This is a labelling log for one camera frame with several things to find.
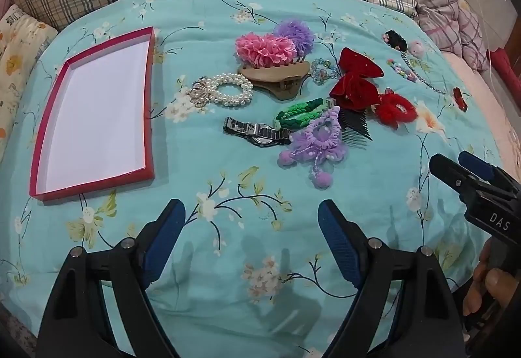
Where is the purple pom-pom scrunchie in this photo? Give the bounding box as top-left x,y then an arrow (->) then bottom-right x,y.
278,106 -> 347,190

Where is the white pearl bracelet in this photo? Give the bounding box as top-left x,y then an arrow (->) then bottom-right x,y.
188,73 -> 254,110

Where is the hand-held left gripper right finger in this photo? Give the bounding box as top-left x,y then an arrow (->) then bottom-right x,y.
317,199 -> 467,358

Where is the pastel bead hair clip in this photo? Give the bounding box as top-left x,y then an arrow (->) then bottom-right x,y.
387,59 -> 418,84

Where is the black flower hair clip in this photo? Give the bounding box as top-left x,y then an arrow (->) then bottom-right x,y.
382,29 -> 410,53

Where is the teal floral bedsheet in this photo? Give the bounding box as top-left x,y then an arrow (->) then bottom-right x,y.
0,0 -> 521,358

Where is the pale pink blanket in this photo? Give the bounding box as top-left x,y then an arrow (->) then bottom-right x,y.
442,50 -> 521,179

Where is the cream panda print cushion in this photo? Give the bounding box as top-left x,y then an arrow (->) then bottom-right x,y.
0,4 -> 58,161

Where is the person's right hand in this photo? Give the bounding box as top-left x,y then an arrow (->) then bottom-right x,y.
464,239 -> 521,316

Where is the tan claw hair clip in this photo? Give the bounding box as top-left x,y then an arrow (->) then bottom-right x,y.
238,60 -> 312,101

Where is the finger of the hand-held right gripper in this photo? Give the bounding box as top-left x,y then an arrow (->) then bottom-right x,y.
458,150 -> 521,196
429,153 -> 483,196

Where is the red shallow box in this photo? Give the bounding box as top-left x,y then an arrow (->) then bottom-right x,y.
29,27 -> 156,202

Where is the pink flower hair clip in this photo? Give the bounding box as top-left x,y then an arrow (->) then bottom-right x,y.
235,33 -> 297,67

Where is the silver chain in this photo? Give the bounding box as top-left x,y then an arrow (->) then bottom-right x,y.
401,50 -> 446,95

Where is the red velvet bow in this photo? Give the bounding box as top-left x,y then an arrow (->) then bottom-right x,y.
329,47 -> 384,111

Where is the red cloth roll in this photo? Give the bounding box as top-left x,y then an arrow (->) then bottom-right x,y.
486,49 -> 521,92

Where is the pink plaid quilt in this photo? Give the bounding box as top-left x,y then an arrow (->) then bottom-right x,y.
415,0 -> 493,69

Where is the purple flower hair tie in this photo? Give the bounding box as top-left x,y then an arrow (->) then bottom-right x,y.
274,19 -> 315,57

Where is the clear blue bead bracelet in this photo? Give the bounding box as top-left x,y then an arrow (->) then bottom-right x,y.
309,58 -> 340,86

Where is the silver black wristwatch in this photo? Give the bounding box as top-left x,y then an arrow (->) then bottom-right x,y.
223,116 -> 291,148

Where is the red fluffy hair tie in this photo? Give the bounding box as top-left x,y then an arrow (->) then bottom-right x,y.
373,88 -> 418,130

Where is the green braided hair tie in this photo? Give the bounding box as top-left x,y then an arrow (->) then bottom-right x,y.
274,98 -> 336,134

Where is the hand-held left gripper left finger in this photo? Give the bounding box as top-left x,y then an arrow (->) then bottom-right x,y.
36,198 -> 187,358

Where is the black hair comb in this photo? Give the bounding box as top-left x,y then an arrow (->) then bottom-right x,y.
328,97 -> 373,147

